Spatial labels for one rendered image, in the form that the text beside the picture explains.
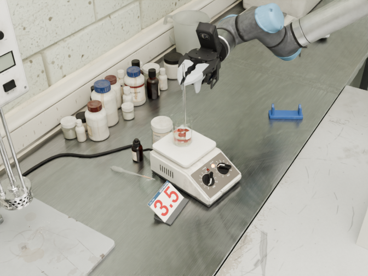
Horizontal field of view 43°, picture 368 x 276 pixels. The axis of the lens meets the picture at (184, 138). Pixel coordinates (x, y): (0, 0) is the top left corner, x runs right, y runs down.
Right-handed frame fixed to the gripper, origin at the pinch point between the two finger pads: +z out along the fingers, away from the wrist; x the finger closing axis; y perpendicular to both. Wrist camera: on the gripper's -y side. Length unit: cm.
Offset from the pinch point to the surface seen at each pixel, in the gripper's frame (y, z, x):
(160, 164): 20.8, 8.2, 3.3
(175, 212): 25.3, 17.7, -5.2
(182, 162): 17.1, 9.4, -3.4
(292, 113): 25.8, -32.9, -20.3
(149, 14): 12, -52, 37
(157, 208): 23.0, 19.9, -1.8
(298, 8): 23, -103, -5
